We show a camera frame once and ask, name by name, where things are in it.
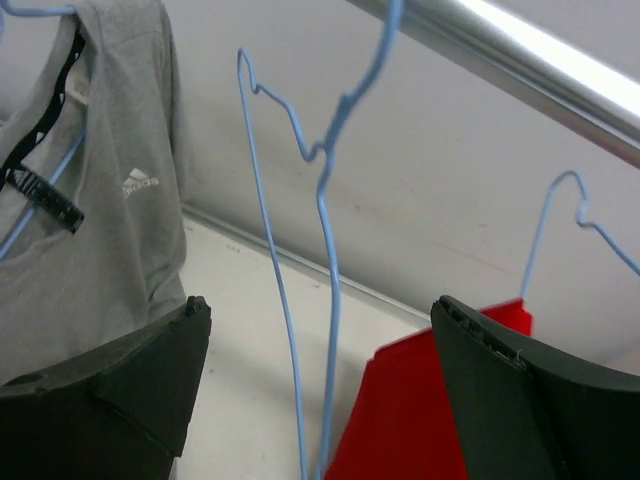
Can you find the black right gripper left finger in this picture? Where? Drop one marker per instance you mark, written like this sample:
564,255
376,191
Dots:
119,411

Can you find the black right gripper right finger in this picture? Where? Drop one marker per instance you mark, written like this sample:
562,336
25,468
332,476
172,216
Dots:
586,415

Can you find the red t shirt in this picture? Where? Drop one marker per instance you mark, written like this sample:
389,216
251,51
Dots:
438,405

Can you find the grey t shirt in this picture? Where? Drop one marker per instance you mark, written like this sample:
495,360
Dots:
119,152

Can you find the silver clothes rack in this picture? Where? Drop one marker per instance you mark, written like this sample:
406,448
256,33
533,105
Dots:
561,82

